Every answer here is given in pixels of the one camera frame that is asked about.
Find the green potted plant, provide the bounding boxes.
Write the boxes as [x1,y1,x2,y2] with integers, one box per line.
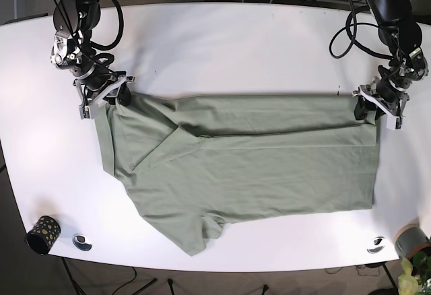
[398,251,430,295]

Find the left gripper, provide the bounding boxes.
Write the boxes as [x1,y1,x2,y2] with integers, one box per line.
[353,77,409,131]

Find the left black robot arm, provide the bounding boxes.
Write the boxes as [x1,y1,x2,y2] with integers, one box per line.
[343,0,429,130]

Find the black gold-dotted cup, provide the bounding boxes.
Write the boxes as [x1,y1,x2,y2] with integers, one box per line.
[25,216,61,255]

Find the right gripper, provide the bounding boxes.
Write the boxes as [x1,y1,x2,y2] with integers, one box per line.
[74,71,135,119]

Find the left silver table grommet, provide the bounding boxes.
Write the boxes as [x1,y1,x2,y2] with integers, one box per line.
[72,234,92,251]

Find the silver table grommet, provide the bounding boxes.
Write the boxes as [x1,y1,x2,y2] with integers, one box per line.
[366,236,387,255]
[72,234,92,251]

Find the grey flower pot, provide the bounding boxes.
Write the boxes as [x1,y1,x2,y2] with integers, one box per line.
[394,224,430,259]

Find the sage green T-shirt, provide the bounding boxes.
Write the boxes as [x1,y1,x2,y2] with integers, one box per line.
[95,94,379,256]

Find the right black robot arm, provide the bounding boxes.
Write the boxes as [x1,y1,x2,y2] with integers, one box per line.
[51,0,135,119]

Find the right silver table grommet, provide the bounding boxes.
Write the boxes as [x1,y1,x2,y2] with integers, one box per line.
[366,236,387,255]

